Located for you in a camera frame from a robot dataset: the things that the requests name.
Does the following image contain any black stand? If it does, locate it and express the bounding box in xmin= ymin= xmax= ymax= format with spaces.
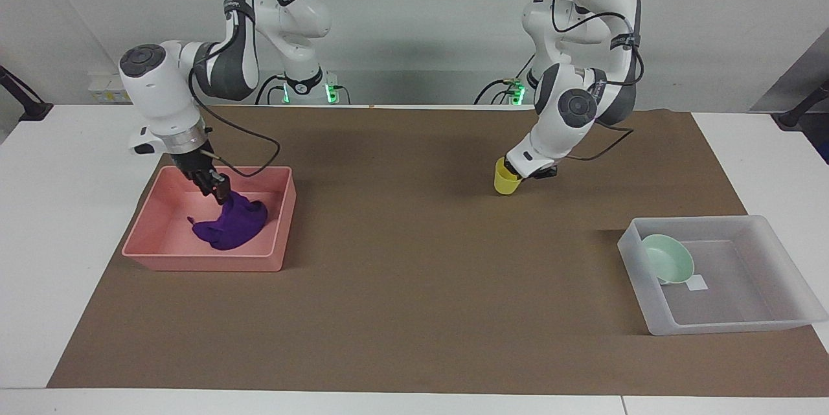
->
xmin=0 ymin=65 xmax=54 ymax=122
xmin=773 ymin=78 xmax=829 ymax=131

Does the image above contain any yellow plastic cup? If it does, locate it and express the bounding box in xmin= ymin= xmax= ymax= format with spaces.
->
xmin=494 ymin=156 xmax=523 ymax=196

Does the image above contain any light green bowl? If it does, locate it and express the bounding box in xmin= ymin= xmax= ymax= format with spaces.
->
xmin=641 ymin=234 xmax=696 ymax=286

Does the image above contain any black cable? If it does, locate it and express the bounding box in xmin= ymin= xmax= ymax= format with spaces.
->
xmin=562 ymin=120 xmax=635 ymax=163
xmin=549 ymin=0 xmax=646 ymax=87
xmin=474 ymin=54 xmax=537 ymax=106
xmin=188 ymin=69 xmax=283 ymax=178
xmin=255 ymin=74 xmax=289 ymax=106

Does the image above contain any pink plastic tray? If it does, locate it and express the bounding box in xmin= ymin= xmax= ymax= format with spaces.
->
xmin=121 ymin=165 xmax=298 ymax=273

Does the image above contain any translucent white plastic bin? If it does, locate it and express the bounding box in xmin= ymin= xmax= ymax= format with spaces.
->
xmin=617 ymin=214 xmax=829 ymax=337

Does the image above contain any purple cloth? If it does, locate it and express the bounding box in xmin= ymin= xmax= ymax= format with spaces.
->
xmin=187 ymin=192 xmax=269 ymax=252

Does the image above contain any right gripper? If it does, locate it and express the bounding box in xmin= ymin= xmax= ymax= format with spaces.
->
xmin=170 ymin=140 xmax=233 ymax=206

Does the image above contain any white box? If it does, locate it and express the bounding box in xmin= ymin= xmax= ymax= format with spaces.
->
xmin=87 ymin=71 xmax=132 ymax=104

